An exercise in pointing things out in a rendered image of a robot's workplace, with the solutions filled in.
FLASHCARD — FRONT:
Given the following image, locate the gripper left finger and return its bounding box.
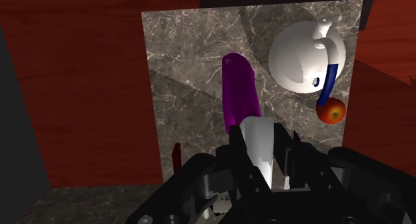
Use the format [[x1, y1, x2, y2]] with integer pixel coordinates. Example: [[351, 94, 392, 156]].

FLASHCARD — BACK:
[[125, 125, 273, 224]]

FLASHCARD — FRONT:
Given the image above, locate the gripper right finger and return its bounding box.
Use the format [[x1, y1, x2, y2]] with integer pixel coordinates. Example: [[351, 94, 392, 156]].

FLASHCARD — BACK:
[[274, 122, 416, 224]]

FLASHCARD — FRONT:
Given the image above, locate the purple handled white knife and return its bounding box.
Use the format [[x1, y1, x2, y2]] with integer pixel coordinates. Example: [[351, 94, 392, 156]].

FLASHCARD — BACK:
[[221, 52, 276, 190]]

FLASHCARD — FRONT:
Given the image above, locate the small dark red object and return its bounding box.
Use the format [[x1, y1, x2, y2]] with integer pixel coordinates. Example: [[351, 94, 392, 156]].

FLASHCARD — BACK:
[[172, 142, 182, 172]]

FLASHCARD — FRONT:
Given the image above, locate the red apple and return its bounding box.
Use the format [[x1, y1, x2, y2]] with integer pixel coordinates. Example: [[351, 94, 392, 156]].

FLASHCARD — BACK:
[[315, 97, 347, 125]]

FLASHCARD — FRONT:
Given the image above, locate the white bowl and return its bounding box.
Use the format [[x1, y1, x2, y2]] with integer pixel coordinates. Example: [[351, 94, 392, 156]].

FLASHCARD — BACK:
[[268, 21, 346, 94]]

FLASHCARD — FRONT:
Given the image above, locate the white spoon with blue handle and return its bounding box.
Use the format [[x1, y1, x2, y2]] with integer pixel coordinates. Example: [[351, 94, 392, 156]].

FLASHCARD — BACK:
[[313, 19, 339, 107]]

